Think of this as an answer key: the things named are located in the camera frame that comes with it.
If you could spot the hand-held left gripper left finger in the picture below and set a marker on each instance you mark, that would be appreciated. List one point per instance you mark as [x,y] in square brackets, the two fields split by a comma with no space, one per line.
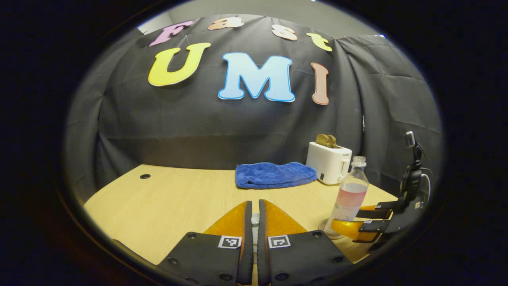
[248,254]

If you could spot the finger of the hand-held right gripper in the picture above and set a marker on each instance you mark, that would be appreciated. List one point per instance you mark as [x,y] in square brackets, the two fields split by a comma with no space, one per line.
[349,229]
[381,210]

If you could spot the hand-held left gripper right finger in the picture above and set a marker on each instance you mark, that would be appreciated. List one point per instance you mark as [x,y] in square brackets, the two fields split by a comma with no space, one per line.
[261,258]

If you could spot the round cork coaster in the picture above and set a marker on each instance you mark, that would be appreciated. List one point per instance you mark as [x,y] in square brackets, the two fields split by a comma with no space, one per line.
[327,232]

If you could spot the clear water bottle pink label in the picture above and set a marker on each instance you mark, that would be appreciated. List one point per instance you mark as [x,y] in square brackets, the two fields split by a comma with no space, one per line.
[349,194]

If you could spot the white toaster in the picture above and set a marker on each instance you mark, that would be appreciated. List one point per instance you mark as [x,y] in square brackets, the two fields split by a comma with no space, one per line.
[327,163]

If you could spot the blue towel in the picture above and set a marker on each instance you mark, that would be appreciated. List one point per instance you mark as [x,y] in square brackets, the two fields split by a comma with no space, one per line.
[274,175]

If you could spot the brown bread slice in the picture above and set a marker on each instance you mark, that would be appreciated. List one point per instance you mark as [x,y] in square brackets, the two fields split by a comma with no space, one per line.
[322,140]
[333,142]

